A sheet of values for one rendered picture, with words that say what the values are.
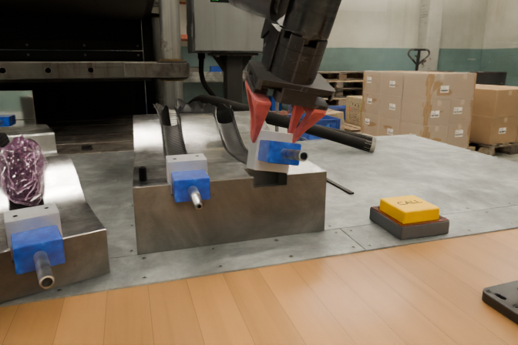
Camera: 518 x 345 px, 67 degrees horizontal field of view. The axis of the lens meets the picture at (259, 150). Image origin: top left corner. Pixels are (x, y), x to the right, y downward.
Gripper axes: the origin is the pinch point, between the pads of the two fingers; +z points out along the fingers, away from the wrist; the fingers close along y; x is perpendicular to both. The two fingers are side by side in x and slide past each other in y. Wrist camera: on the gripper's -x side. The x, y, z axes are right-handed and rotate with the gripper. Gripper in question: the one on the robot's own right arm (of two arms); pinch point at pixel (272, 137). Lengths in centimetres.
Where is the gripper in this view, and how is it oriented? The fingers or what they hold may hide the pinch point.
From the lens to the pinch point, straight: 54.0
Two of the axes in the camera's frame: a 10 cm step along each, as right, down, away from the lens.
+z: -2.5, 8.4, 4.8
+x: 2.1, 5.3, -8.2
